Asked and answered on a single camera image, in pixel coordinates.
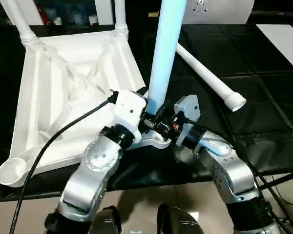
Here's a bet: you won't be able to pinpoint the black left robot foot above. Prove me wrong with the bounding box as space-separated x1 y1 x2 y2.
90 206 122 234

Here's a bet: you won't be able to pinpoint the black robot foot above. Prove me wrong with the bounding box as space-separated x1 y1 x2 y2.
90 206 122 234
157 204 202 234

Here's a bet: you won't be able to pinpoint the black box with yellow label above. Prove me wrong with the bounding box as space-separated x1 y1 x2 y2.
128 0 163 31

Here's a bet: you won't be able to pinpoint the black metal table leg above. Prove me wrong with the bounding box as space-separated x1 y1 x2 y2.
256 173 293 192

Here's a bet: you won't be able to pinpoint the black right robot foot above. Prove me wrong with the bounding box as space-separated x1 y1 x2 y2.
157 204 202 234

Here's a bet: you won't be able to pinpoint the white plastic table leg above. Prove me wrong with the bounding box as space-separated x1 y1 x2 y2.
0 0 40 45
176 43 247 112
146 0 188 117
114 0 130 39

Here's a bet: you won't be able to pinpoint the white plastic table top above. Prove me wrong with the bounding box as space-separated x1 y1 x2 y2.
0 32 172 188

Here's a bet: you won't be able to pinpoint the loose grey floor cables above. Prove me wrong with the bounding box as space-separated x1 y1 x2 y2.
273 178 293 230

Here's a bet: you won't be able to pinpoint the white flat board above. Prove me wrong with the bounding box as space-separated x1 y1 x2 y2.
256 24 293 78

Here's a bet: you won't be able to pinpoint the white cabinet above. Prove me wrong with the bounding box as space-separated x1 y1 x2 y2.
0 0 118 26

